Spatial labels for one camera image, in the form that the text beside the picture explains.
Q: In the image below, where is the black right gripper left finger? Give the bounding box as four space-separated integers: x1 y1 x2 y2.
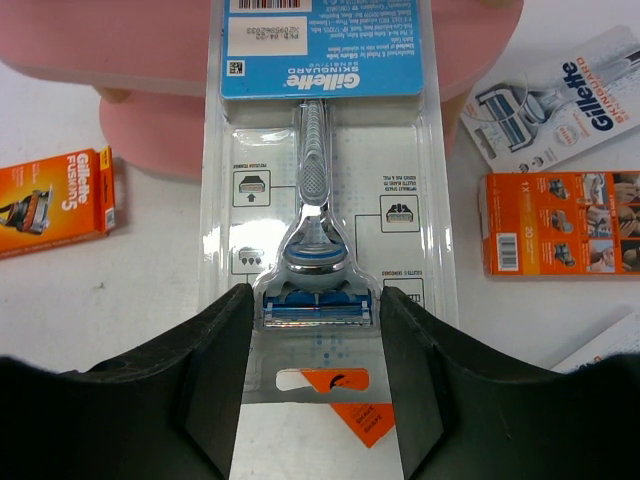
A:
1 284 254 479

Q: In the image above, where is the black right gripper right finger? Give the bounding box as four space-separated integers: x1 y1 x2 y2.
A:
380 287 639 479

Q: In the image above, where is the white gillette pack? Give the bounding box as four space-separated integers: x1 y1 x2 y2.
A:
552 311 639 373
461 26 639 173

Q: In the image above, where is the clear blister razor pack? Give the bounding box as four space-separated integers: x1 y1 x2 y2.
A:
199 1 459 404

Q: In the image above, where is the pink three-tier shelf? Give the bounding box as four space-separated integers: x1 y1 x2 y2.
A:
1 1 524 179

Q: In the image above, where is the orange Gillette box centre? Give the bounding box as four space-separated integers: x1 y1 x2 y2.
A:
300 368 395 448

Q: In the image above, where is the orange razor cartridge box right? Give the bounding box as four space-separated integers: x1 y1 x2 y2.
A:
478 171 639 276

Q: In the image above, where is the orange Gillette Fusion box left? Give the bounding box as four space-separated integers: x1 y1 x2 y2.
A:
1 146 116 259

